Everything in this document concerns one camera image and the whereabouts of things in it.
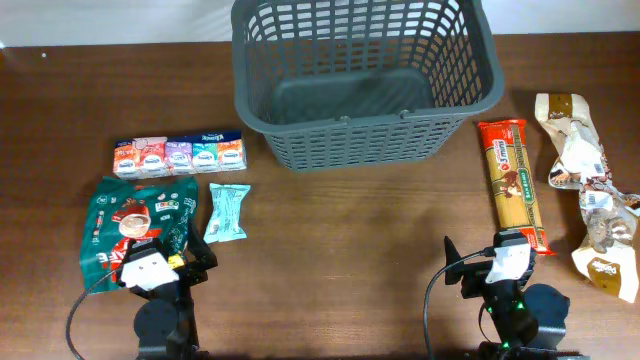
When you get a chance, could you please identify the green coffee bag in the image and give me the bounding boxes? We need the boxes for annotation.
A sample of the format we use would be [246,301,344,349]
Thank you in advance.
[79,177,198,294]

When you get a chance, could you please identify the spaghetti packet orange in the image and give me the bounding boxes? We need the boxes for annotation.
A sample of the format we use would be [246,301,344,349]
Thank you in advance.
[477,119,555,255]

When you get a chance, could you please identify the tissue multipack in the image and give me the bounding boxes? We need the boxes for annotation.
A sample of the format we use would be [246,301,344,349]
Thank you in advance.
[113,130,247,180]

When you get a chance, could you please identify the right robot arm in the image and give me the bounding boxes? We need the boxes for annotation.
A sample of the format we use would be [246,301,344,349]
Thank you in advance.
[444,230,570,359]

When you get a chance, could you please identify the grey plastic basket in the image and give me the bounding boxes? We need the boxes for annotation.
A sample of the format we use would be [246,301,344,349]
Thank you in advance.
[231,0,505,172]

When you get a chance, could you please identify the right black cable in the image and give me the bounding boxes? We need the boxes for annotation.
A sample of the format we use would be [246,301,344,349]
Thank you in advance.
[422,248,497,360]

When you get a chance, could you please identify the light teal snack packet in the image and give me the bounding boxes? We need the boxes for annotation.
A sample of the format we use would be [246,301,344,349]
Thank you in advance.
[204,183,251,244]

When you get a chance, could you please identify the cream cookie bag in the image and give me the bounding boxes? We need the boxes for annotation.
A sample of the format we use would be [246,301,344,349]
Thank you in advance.
[534,93,611,190]
[572,190,639,303]

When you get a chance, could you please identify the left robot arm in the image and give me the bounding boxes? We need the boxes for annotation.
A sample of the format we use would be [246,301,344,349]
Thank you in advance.
[117,223,218,360]

